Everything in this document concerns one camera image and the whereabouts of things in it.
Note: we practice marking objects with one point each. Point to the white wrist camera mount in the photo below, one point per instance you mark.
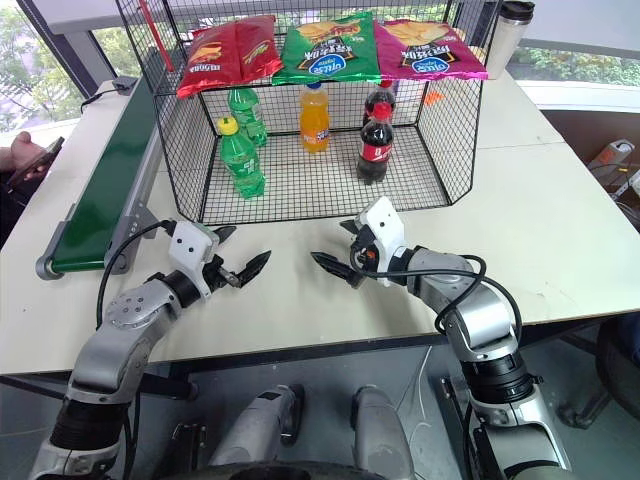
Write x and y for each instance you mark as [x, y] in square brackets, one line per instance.
[386, 225]
[189, 250]

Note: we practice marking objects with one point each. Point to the black smartphone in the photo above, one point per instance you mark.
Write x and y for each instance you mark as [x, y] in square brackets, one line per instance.
[42, 159]

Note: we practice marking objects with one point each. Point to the red rod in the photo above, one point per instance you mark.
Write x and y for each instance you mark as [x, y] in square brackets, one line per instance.
[156, 35]

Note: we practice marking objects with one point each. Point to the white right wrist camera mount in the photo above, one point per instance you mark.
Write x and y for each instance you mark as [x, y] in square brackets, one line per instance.
[386, 225]

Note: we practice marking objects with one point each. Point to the red chips bag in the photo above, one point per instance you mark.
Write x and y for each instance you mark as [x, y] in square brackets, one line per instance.
[220, 55]

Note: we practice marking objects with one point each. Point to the silver robot leg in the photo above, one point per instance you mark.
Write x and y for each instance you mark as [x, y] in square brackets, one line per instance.
[260, 430]
[377, 430]

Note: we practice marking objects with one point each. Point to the magenta chips bag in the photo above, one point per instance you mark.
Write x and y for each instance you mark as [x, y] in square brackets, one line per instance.
[430, 55]

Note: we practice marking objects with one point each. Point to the bystander bare hand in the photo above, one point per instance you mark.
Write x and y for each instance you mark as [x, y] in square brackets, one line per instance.
[24, 150]

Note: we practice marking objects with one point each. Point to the dark rounded robot torso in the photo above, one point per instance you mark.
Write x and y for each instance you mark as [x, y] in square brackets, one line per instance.
[300, 472]

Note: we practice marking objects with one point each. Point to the orange paper tag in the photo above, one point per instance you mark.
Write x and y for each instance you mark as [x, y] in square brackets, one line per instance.
[433, 96]

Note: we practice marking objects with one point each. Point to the black office chair base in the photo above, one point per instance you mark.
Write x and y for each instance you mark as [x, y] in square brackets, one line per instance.
[607, 370]

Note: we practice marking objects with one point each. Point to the small black power adapter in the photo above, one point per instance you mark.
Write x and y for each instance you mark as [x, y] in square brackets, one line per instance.
[122, 84]

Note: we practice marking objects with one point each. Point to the cola bottle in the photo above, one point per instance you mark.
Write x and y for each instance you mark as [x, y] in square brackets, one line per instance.
[375, 146]
[378, 98]

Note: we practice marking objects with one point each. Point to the green soda bottle yellow cap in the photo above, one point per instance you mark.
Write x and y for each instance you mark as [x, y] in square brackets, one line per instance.
[242, 160]

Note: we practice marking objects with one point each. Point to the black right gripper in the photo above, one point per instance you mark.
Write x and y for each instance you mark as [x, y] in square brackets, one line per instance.
[364, 255]

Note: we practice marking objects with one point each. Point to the white thermos cup black lid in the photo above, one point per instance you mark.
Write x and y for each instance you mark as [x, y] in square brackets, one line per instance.
[505, 45]

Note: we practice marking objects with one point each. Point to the silver robot left leg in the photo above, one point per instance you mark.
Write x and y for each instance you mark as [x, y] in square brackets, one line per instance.
[260, 430]

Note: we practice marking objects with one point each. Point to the green conveyor belt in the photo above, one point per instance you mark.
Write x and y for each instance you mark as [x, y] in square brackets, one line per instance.
[105, 185]

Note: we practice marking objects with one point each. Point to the orange soda bottle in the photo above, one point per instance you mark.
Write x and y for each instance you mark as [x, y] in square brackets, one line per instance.
[314, 125]

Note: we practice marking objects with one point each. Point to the silver robot right leg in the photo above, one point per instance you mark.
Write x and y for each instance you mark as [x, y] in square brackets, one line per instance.
[377, 430]

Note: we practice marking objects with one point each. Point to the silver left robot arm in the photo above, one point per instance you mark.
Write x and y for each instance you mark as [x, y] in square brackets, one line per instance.
[115, 340]

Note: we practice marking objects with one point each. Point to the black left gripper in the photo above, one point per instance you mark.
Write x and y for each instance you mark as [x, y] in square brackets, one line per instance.
[214, 274]

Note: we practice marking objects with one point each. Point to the white orange device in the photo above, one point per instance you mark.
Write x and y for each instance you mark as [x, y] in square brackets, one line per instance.
[611, 156]

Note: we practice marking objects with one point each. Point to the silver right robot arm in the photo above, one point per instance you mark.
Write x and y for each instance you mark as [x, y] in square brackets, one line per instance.
[480, 320]

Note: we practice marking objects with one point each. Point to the green chips bag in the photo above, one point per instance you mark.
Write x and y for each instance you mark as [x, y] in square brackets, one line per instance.
[325, 55]

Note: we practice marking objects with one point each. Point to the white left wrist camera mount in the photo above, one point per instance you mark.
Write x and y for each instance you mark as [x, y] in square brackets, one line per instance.
[189, 250]

